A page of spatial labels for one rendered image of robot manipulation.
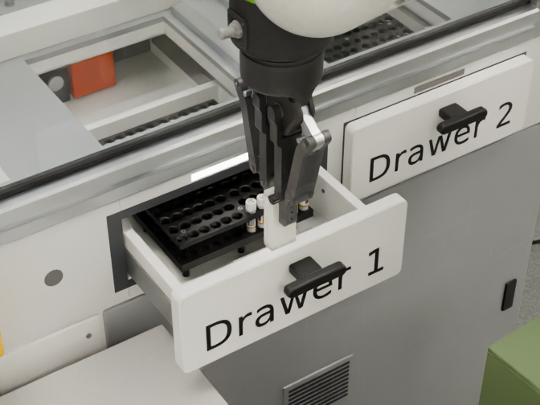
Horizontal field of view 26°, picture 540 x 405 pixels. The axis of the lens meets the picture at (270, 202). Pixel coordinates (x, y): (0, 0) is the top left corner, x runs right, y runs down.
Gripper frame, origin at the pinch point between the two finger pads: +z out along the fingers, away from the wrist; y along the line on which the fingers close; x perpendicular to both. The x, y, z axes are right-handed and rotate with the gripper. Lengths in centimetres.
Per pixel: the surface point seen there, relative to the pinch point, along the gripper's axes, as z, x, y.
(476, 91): 7.7, 39.3, -14.6
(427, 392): 66, 39, -16
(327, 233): 6.4, 6.8, -1.2
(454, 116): 8.1, 33.9, -12.3
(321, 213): 15.1, 14.5, -12.7
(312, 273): 8.0, 3.0, 1.7
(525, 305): 99, 93, -45
